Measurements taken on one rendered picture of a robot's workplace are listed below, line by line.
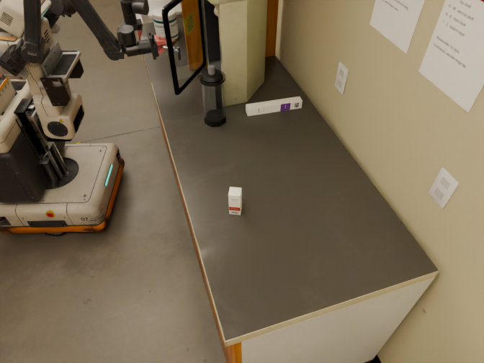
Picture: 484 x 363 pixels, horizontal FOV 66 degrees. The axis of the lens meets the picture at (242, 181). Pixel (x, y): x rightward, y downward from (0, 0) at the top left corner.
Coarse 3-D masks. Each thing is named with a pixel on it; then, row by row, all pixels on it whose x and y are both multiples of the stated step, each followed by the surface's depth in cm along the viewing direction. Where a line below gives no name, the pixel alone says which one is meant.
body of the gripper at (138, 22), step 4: (124, 16) 176; (128, 16) 176; (132, 16) 176; (128, 20) 177; (132, 20) 177; (136, 20) 180; (140, 20) 182; (120, 24) 179; (124, 24) 179; (128, 24) 179; (132, 24) 179; (136, 24) 179; (140, 24) 180
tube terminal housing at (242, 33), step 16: (224, 0) 141; (240, 0) 143; (256, 0) 151; (224, 16) 145; (240, 16) 147; (256, 16) 156; (224, 32) 150; (240, 32) 152; (256, 32) 162; (224, 48) 155; (240, 48) 157; (256, 48) 168; (208, 64) 190; (224, 64) 160; (240, 64) 163; (256, 64) 174; (240, 80) 168; (256, 80) 180; (224, 96) 172; (240, 96) 175
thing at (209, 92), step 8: (200, 80) 150; (208, 88) 152; (216, 88) 152; (208, 96) 154; (216, 96) 154; (208, 104) 158; (216, 104) 157; (224, 104) 162; (208, 112) 161; (216, 112) 160; (224, 112) 164; (216, 120) 163
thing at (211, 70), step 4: (208, 68) 149; (212, 68) 149; (204, 72) 152; (208, 72) 150; (212, 72) 150; (216, 72) 152; (220, 72) 152; (204, 76) 150; (208, 76) 150; (212, 76) 150; (216, 76) 150; (220, 76) 151; (204, 80) 150; (208, 80) 149; (212, 80) 149; (216, 80) 150
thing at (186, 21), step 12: (192, 0) 162; (180, 12) 156; (192, 12) 165; (180, 24) 159; (192, 24) 168; (180, 36) 161; (192, 36) 171; (168, 48) 156; (180, 48) 164; (192, 48) 174; (180, 60) 167; (192, 60) 178; (180, 72) 170; (192, 72) 181; (180, 84) 173
